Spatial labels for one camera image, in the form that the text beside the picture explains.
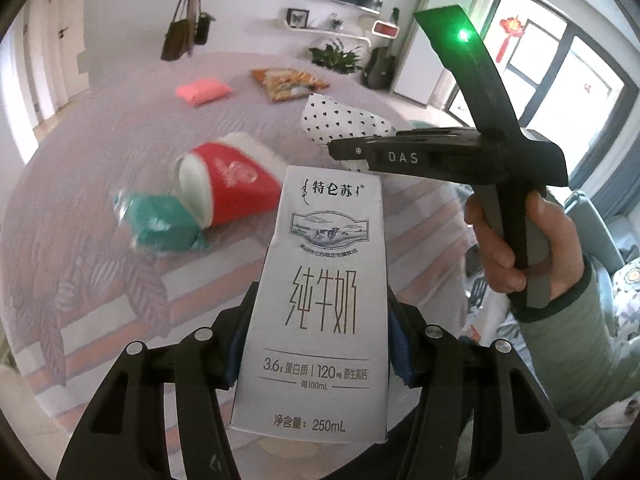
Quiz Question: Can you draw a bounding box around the brown tote bag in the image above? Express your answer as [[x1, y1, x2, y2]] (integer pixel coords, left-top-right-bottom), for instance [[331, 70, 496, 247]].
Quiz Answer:
[[160, 0, 197, 62]]

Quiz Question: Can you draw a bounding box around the person's right hand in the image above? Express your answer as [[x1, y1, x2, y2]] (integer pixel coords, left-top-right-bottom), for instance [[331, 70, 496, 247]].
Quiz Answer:
[[464, 187, 587, 311]]

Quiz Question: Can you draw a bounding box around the white polka-dot paper bag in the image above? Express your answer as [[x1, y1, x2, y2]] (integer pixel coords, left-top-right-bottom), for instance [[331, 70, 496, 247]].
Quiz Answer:
[[301, 92, 397, 173]]

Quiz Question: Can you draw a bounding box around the white refrigerator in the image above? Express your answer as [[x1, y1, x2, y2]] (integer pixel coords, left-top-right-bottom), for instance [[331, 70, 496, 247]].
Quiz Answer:
[[392, 0, 478, 108]]

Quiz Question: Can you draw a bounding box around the pink packet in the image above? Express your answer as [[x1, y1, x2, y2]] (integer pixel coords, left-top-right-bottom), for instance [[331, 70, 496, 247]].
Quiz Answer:
[[176, 77, 232, 107]]

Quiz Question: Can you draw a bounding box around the low curved white wall shelf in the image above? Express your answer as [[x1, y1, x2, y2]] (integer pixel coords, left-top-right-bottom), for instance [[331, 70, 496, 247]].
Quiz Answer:
[[274, 19, 373, 48]]

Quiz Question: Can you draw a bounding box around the orange snack packet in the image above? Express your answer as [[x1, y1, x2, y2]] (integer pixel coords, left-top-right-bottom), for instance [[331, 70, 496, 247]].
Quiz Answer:
[[250, 67, 326, 103]]

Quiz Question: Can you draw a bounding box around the dark acoustic guitar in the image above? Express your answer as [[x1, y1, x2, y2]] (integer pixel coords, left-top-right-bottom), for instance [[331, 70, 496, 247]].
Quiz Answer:
[[362, 7, 401, 92]]

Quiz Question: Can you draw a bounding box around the grey-green sofa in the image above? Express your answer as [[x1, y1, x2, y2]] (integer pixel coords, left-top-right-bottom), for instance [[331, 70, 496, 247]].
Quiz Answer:
[[562, 190, 640, 311]]

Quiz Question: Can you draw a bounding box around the white milk carton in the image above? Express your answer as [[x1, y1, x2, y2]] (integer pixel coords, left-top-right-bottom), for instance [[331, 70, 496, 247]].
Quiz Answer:
[[229, 165, 390, 443]]

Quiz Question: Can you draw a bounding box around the sliding glass door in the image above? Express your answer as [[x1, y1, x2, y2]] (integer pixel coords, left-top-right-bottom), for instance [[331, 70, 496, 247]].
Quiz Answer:
[[450, 0, 640, 161]]

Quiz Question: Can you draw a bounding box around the person's right forearm green sleeve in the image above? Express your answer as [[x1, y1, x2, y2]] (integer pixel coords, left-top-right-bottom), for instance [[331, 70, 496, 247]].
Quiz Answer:
[[510, 255, 640, 421]]

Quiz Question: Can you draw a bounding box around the potted green plant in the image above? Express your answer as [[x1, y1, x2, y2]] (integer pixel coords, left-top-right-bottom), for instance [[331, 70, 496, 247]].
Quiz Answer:
[[307, 42, 363, 73]]

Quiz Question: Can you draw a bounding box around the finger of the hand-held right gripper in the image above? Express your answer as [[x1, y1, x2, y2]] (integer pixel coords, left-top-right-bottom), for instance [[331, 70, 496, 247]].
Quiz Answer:
[[327, 134, 482, 175], [390, 127, 482, 137]]

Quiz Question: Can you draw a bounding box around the red knot decoration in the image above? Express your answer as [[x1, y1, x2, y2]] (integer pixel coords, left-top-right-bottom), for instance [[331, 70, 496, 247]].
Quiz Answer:
[[499, 16, 526, 63]]

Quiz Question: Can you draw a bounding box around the crushed red paper cup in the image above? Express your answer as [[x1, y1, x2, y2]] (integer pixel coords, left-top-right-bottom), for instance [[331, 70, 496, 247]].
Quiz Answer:
[[174, 132, 283, 231]]

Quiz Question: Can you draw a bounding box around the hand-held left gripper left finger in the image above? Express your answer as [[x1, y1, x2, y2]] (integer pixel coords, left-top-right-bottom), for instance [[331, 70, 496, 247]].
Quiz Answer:
[[55, 282, 261, 480]]

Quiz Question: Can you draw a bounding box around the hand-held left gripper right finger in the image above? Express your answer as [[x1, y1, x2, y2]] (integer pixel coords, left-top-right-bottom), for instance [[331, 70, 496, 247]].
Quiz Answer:
[[385, 285, 586, 480]]

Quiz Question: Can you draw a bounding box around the green plastic packet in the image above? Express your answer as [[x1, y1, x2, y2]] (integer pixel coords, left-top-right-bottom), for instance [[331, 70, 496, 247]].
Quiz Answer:
[[112, 191, 211, 261]]

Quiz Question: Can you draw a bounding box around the small black bag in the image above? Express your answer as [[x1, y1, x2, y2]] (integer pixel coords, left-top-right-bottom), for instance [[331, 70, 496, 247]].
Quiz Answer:
[[192, 11, 216, 46]]

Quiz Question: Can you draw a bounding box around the white hallway door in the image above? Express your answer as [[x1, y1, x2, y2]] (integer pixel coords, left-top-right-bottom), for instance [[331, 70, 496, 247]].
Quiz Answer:
[[50, 0, 93, 106]]

